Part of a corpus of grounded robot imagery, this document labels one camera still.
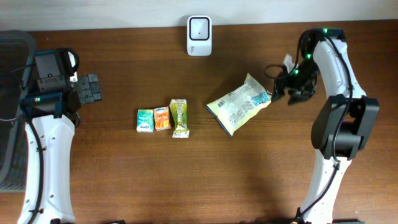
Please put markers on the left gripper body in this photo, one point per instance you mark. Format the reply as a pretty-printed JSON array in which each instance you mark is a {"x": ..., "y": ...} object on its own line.
[{"x": 89, "y": 91}]

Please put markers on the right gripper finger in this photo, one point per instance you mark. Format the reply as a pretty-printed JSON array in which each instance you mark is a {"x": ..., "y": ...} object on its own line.
[
  {"x": 298, "y": 98},
  {"x": 278, "y": 92}
]

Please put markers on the white barcode scanner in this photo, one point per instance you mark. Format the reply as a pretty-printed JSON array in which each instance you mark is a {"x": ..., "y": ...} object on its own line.
[{"x": 199, "y": 36}]

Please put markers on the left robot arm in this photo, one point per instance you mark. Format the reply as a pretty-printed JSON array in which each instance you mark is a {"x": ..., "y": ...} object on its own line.
[{"x": 50, "y": 110}]

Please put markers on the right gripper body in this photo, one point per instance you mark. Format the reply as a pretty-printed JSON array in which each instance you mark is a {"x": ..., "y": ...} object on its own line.
[{"x": 299, "y": 78}]

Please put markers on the orange tissue pack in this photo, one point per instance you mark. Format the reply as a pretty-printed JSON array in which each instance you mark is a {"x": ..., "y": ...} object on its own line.
[{"x": 162, "y": 118}]

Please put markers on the green yellow snack packet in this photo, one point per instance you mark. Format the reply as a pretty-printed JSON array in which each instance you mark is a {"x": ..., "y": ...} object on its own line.
[{"x": 178, "y": 108}]

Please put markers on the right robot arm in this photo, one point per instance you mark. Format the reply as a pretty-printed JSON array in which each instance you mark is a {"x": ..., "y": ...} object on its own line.
[{"x": 344, "y": 124}]

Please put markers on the dark grey plastic basket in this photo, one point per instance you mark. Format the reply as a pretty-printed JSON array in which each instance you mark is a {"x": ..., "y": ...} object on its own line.
[{"x": 17, "y": 63}]

